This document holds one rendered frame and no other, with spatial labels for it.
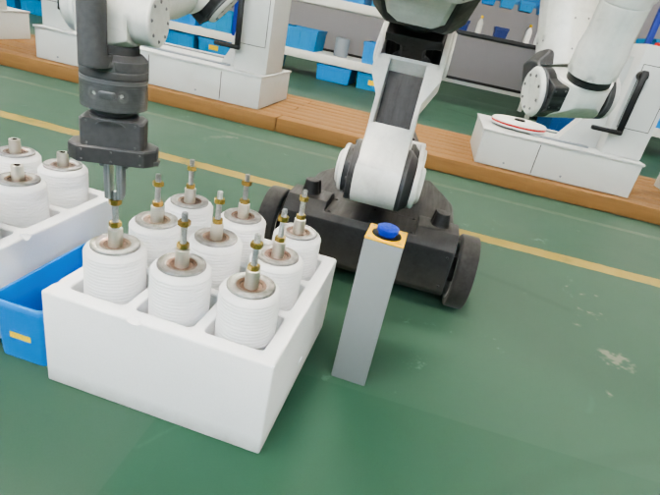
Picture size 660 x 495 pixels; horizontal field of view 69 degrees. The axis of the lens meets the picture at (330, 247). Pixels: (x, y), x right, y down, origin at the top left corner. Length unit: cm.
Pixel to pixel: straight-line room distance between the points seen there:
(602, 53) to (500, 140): 197
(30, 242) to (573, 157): 247
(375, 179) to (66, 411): 72
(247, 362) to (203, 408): 13
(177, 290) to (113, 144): 23
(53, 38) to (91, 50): 285
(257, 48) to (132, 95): 225
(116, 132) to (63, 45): 276
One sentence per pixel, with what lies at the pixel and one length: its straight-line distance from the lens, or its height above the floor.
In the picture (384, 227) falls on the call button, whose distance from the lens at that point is 85.
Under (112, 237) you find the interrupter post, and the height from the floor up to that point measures 27.
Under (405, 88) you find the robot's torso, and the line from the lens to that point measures 119.
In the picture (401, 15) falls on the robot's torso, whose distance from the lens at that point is 108.
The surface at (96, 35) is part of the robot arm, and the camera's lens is 70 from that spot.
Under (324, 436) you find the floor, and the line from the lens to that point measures 89.
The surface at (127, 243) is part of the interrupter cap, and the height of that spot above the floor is 25.
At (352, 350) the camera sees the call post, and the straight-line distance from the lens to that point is 96.
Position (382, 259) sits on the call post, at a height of 28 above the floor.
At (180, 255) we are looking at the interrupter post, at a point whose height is 27.
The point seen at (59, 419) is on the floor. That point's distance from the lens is 91.
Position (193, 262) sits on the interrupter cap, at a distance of 80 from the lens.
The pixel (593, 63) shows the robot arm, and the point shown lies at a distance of 83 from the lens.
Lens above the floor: 64
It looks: 25 degrees down
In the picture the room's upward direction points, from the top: 12 degrees clockwise
